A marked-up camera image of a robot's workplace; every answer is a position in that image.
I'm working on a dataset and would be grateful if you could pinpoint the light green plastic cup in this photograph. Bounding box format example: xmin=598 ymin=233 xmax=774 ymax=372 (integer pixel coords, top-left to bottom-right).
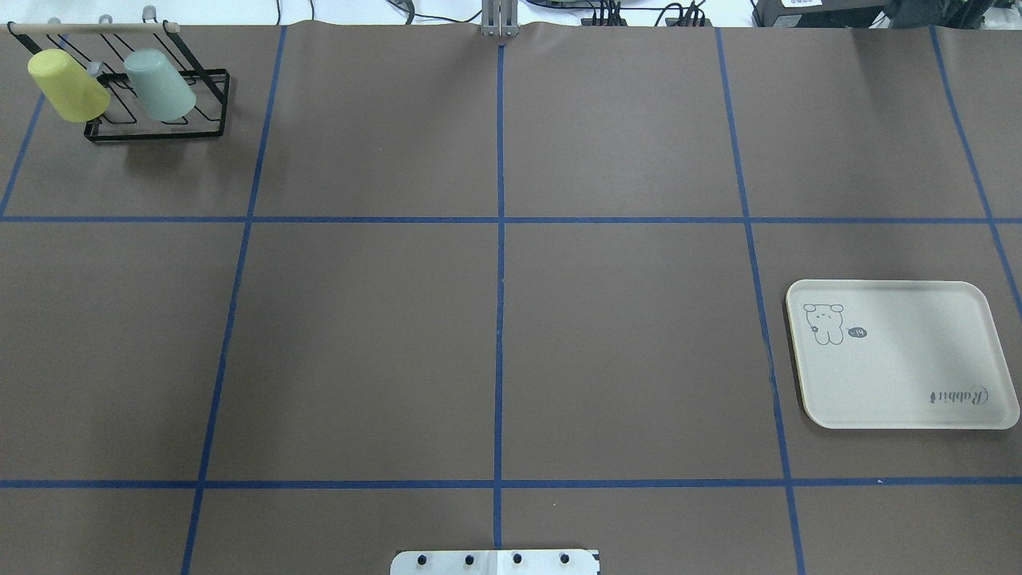
xmin=124 ymin=49 xmax=197 ymax=121

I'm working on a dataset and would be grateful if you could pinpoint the cream rabbit print tray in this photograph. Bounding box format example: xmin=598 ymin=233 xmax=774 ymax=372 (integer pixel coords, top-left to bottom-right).
xmin=785 ymin=280 xmax=1020 ymax=430

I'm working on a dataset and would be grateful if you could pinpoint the yellow plastic cup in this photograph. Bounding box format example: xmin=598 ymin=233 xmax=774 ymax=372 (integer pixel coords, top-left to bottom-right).
xmin=28 ymin=48 xmax=112 ymax=123

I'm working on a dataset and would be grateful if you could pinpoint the white metal base plate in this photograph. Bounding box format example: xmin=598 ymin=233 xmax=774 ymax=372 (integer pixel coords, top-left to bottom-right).
xmin=390 ymin=549 xmax=601 ymax=574

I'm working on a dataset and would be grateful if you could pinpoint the black wire cup rack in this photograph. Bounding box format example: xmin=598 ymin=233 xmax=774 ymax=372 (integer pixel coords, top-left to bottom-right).
xmin=5 ymin=7 xmax=232 ymax=145

